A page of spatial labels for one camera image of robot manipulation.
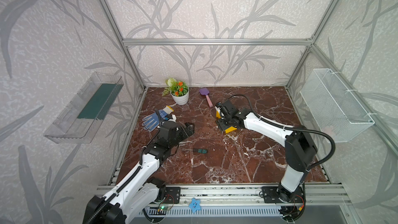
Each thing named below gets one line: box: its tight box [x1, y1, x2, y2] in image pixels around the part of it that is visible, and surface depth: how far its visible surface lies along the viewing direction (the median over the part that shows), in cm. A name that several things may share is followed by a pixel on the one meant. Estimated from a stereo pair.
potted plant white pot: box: [161, 77, 190, 106], surface depth 104 cm
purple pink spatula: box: [199, 87, 213, 108], surface depth 118 cm
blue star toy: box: [188, 197, 202, 214], surface depth 72 cm
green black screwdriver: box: [182, 148, 208, 154], surface depth 88 cm
